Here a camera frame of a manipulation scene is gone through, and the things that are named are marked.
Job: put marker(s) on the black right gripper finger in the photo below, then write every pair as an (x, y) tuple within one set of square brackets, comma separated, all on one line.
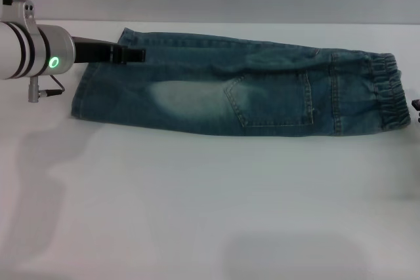
[(416, 103)]

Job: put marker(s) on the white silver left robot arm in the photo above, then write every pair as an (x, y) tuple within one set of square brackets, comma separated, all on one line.
[(26, 50)]

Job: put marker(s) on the blue washed denim shorts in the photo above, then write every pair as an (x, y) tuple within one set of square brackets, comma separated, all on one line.
[(262, 96)]

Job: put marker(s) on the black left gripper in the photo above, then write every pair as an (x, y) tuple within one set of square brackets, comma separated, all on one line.
[(93, 52)]

